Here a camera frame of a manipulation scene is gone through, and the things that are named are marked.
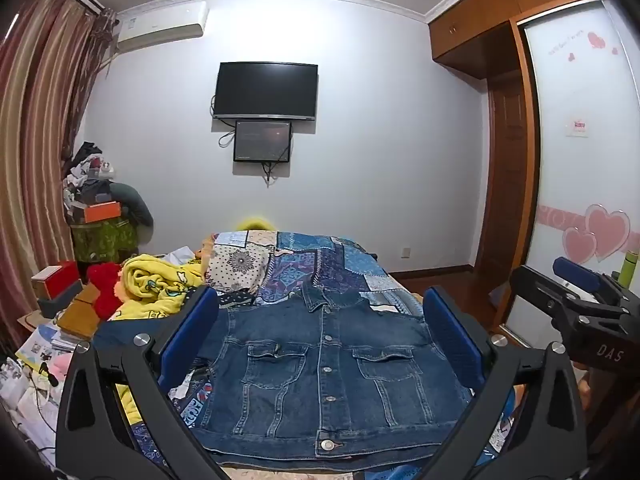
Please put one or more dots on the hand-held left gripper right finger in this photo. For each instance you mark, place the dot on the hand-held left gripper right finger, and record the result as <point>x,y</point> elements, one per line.
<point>452,342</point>

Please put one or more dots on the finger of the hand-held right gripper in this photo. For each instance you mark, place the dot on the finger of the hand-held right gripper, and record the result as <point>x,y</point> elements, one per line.
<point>575,272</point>
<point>537,287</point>

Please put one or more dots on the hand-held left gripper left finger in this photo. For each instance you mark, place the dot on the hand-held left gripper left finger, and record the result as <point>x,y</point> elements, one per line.
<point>192,332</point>

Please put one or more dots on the blue denim jacket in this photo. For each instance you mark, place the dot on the blue denim jacket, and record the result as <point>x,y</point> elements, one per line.
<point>300,385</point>

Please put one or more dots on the pile of mixed clothes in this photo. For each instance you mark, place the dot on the pile of mixed clothes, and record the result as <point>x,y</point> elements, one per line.
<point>87,175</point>

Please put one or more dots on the green bottle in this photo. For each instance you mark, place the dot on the green bottle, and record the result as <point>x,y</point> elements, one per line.
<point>630,267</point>

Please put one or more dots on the yellow cartoon print blanket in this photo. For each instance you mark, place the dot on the yellow cartoon print blanket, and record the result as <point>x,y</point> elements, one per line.
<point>150,280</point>

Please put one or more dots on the red plush toy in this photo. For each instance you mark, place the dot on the red plush toy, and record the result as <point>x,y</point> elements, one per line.
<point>105,290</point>

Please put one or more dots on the frosted sliding door heart stickers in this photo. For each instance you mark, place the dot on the frosted sliding door heart stickers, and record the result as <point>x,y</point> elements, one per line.
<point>585,175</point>

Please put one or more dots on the brown cardboard box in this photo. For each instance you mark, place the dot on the brown cardboard box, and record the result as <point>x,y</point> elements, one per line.
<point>80,315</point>

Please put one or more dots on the yellow plush pillow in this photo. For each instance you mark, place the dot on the yellow plush pillow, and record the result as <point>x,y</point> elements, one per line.
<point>255,224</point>

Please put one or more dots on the green patterned bag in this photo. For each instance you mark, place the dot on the green patterned bag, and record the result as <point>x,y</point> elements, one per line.
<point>102,240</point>

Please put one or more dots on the dark grey tray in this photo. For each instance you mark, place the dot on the dark grey tray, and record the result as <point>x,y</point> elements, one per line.
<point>60,302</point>

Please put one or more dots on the dark green cushion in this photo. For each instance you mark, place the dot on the dark green cushion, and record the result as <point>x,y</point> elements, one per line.
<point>135,202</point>

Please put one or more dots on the blue patchwork bed quilt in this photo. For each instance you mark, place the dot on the blue patchwork bed quilt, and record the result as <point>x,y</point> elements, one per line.
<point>320,265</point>

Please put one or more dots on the white rectangular sticker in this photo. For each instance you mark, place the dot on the white rectangular sticker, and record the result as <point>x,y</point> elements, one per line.
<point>577,127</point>

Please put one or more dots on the orange box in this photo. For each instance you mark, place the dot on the orange box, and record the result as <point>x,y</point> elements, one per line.
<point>102,211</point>

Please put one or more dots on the pile of papers and booklets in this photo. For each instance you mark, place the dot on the pile of papers and booklets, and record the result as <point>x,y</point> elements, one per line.
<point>30,390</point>

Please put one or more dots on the striped brown curtain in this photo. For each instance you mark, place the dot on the striped brown curtain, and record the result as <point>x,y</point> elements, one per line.
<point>35,135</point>

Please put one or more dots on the wooden overhead wardrobe cabinet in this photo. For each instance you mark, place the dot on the wooden overhead wardrobe cabinet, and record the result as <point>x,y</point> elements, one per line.
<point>480,25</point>

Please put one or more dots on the white wall socket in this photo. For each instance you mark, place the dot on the white wall socket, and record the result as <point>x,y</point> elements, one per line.
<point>405,253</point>

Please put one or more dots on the small black wall monitor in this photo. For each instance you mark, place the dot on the small black wall monitor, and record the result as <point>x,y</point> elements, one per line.
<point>262,141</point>

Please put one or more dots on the black wall television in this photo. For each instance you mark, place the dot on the black wall television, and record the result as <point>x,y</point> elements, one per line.
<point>265,90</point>

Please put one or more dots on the white wall air conditioner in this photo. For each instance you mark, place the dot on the white wall air conditioner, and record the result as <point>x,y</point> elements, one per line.
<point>162,25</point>

